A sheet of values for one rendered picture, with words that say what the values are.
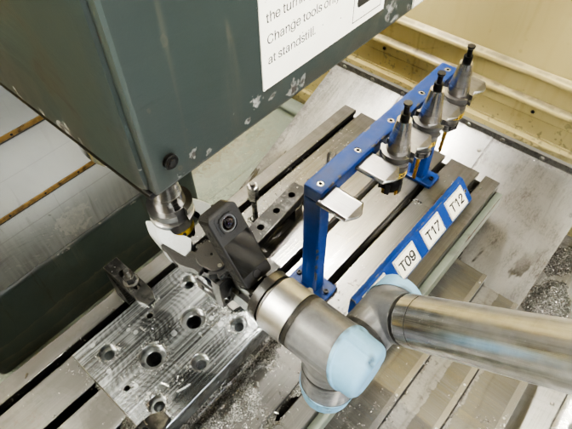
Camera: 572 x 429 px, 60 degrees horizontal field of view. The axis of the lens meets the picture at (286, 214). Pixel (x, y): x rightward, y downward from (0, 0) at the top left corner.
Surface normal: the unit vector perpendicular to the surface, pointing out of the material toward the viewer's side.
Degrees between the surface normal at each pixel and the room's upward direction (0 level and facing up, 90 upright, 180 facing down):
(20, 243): 90
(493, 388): 8
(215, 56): 90
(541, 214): 24
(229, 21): 90
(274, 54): 90
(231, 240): 60
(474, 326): 46
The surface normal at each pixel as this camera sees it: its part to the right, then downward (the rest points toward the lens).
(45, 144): 0.76, 0.50
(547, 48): -0.65, 0.59
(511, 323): -0.56, -0.74
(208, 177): -0.01, -0.63
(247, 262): 0.63, 0.12
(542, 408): -0.24, -0.75
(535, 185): -0.28, -0.33
